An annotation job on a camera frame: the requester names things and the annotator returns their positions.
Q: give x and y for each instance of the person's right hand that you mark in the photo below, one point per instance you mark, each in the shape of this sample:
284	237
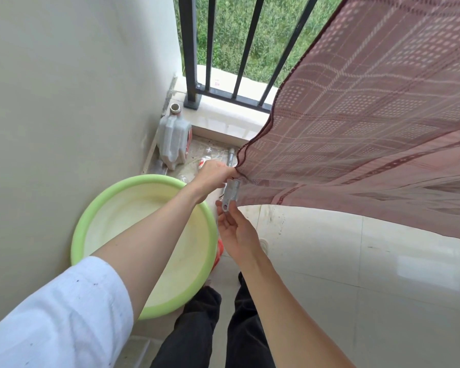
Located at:
239	235

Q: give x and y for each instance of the clear bottle with red label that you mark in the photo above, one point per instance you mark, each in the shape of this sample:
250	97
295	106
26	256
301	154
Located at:
205	157

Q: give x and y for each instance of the black metal railing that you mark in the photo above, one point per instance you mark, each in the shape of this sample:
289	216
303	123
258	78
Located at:
188	53

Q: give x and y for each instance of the person's left fingers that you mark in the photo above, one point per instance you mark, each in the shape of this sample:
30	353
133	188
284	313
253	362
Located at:
227	173

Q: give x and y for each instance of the person's right fingers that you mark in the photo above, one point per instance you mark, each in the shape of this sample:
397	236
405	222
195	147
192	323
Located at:
220	215

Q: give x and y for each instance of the green grass lawn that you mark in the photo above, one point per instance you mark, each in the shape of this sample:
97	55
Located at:
230	30

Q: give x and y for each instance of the clear plastic bottle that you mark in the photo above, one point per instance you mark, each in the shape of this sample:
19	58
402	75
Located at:
231	155

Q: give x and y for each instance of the white shirt sleeve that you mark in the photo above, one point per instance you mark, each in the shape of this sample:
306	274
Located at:
57	318

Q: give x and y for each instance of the grey clothes peg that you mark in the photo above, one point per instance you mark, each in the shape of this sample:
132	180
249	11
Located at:
230	193

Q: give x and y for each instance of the black trousers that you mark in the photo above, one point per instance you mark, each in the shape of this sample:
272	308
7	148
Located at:
199	333

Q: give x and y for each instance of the white slipper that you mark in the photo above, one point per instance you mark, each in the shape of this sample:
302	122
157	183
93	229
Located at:
265	246

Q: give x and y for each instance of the translucent plastic jug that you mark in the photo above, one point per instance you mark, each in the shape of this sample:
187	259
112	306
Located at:
173	139

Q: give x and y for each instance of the maroon checked cloth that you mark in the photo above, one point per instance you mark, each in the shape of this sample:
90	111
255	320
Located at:
368	111

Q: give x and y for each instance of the green plastic basin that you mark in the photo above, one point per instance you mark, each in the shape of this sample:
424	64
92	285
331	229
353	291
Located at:
99	210

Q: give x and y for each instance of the person's right forearm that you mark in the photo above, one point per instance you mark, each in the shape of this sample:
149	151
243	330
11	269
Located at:
287	314

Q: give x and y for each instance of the person's left forearm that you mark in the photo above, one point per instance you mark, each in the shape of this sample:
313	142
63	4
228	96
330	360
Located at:
149	241

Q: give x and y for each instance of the person's left hand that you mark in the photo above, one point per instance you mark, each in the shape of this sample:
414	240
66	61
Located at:
209	177

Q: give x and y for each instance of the orange slipper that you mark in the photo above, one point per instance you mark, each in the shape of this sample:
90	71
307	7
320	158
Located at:
219	254

